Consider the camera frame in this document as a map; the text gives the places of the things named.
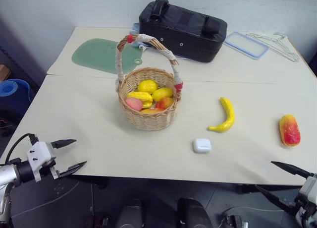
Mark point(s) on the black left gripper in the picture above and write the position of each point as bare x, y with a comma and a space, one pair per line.
55, 169

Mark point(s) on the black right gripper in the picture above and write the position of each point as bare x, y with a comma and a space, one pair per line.
301, 207

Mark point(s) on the black table support bar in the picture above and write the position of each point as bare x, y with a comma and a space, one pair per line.
262, 189

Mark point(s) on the red and yellow mango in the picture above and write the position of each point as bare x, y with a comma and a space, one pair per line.
290, 131

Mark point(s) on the pink peach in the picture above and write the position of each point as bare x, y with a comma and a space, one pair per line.
133, 104

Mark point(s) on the blue rolled foam mat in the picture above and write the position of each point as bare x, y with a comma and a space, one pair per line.
13, 91

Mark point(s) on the dark rounded grey shape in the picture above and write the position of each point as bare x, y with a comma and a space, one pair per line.
130, 215

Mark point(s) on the yellow banana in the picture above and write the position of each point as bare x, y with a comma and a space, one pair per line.
229, 114

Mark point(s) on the white earbuds case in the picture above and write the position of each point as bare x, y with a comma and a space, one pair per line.
202, 145

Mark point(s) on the yellow ridged starfruit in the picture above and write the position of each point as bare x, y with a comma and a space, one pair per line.
141, 97

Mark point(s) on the dark rounded black shape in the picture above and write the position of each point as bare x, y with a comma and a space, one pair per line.
193, 214

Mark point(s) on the orange mango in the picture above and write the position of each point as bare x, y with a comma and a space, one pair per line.
152, 110

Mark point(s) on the brown cardboard box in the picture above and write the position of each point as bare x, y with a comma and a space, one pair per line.
3, 73

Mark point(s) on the green cutting board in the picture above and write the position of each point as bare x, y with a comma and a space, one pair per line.
96, 54

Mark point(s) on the round yellow lemon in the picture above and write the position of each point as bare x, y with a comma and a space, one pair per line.
148, 86

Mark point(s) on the red orange apple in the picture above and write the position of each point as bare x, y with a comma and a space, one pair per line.
165, 102

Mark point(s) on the oval yellow lemon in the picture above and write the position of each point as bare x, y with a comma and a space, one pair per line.
162, 94

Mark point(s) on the clear lid with blue rim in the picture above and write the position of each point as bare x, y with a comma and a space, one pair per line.
246, 45

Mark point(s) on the light blue cloth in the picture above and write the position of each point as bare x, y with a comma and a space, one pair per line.
135, 28

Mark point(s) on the black zippered bag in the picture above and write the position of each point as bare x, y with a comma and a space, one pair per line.
183, 32

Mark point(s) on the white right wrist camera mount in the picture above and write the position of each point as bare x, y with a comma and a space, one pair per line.
308, 190

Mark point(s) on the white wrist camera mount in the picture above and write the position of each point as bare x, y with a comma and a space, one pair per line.
308, 190
39, 153

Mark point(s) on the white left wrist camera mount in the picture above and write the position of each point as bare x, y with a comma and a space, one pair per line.
39, 153

